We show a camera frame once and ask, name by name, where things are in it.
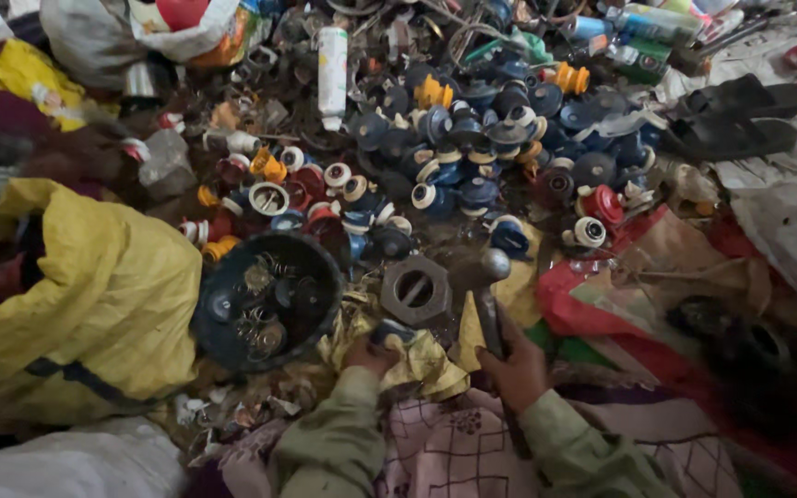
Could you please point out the person's right hand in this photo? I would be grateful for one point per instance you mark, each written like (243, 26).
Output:
(519, 377)

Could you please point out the person's left hand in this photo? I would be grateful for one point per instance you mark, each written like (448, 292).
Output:
(364, 357)

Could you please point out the person's left fingers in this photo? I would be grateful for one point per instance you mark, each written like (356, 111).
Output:
(379, 349)

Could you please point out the person's right fingers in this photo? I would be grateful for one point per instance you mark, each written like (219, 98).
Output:
(494, 363)

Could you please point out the blue plastic cap piece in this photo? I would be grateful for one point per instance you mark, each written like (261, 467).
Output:
(391, 332)

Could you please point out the metal hammer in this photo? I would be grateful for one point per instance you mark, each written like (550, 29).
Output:
(488, 304)

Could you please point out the crumpled yellow cloth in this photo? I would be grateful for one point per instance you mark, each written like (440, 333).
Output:
(419, 359)

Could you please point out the grey hexagonal metal block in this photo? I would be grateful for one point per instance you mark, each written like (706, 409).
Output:
(416, 290)

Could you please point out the pink checked cloth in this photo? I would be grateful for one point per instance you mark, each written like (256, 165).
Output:
(454, 449)

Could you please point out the dark bowl of metal parts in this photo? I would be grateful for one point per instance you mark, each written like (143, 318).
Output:
(267, 301)

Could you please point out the white round cap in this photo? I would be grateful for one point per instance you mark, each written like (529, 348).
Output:
(589, 232)

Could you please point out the red plastic bag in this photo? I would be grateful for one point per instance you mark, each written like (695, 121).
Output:
(647, 304)

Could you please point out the red and white cap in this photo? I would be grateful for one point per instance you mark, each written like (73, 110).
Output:
(602, 204)

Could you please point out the heap of blue plastic caps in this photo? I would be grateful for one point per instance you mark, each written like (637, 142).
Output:
(481, 145)

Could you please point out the yellow plastic spool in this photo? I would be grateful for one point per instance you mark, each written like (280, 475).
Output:
(571, 78)
(433, 93)

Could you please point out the white spray can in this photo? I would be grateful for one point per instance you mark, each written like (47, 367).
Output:
(332, 69)

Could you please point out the yellow sack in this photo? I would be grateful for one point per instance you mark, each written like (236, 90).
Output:
(94, 304)

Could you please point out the heap of scrap metal rings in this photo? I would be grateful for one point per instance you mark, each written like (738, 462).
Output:
(398, 31)

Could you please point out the white woven sheet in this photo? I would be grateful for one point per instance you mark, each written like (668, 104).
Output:
(786, 207)

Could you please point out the white sack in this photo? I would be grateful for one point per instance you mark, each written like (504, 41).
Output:
(66, 460)

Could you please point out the pile of spray cans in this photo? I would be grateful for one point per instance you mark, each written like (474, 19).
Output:
(640, 34)

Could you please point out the small steel cup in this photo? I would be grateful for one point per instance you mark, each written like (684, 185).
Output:
(140, 79)

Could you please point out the clear plastic bag of scrap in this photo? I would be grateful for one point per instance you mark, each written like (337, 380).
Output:
(163, 31)

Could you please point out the yellow printed wrapper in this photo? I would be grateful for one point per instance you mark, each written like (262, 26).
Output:
(35, 83)

